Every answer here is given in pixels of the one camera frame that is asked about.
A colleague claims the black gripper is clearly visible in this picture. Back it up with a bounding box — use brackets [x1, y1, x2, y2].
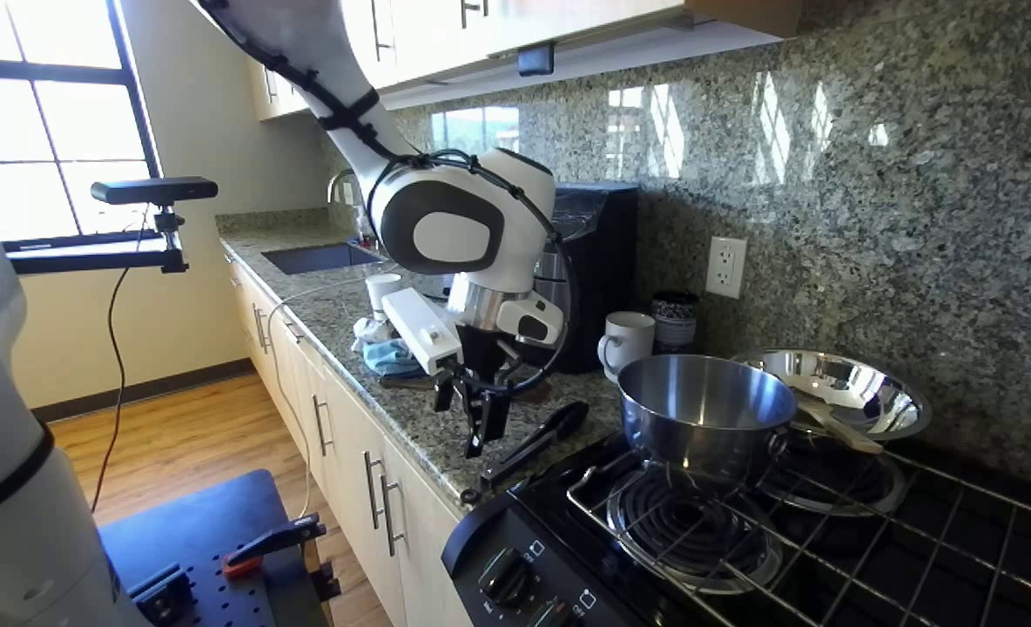
[430, 324, 535, 461]

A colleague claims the blue robot base platform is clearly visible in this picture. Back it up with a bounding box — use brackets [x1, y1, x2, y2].
[95, 466, 354, 627]

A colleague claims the cream lower cabinet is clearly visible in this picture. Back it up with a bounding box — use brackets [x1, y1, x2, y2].
[225, 249, 482, 627]

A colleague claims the cream cabinet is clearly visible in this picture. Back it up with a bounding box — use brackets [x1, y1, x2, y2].
[241, 0, 812, 126]
[225, 249, 482, 627]

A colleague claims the small white cup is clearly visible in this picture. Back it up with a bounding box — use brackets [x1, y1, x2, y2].
[362, 271, 408, 319]

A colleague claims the black electric stove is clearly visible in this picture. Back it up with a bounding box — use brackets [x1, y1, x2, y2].
[438, 426, 1031, 627]

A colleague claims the white ceramic mug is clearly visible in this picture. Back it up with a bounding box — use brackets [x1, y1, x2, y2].
[597, 308, 664, 384]

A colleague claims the black coffee maker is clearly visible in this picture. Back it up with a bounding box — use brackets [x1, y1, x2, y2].
[536, 182, 644, 378]

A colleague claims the kitchen sink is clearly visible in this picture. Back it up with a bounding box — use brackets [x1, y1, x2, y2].
[259, 239, 384, 283]

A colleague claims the dark round canister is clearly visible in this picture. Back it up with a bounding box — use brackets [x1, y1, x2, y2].
[647, 287, 704, 356]

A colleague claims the stainless steel pot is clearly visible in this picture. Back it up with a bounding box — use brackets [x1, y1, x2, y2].
[612, 352, 802, 489]

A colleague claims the metal faucet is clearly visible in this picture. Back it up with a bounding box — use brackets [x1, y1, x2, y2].
[324, 167, 384, 250]

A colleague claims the black under-cabinet device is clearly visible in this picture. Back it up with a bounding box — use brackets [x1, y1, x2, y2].
[517, 39, 560, 82]

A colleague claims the shiny steel bowl pan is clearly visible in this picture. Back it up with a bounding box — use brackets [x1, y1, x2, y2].
[745, 347, 933, 461]

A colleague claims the cream upper cabinet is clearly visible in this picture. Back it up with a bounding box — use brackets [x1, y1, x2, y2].
[241, 0, 812, 126]

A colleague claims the red handled clamp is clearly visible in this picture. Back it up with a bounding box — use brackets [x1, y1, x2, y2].
[219, 511, 331, 586]

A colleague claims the white wall outlet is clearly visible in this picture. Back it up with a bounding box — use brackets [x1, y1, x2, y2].
[704, 235, 754, 305]

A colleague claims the thin black camera cable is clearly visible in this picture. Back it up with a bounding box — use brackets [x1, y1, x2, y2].
[84, 264, 135, 524]

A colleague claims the black stereo camera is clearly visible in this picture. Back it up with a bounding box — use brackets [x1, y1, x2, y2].
[88, 176, 225, 214]

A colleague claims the black camera stand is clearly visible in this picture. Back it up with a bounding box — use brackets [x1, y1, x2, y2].
[5, 201, 194, 279]

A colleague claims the window with dark frame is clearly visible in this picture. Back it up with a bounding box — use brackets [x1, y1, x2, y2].
[0, 0, 167, 256]

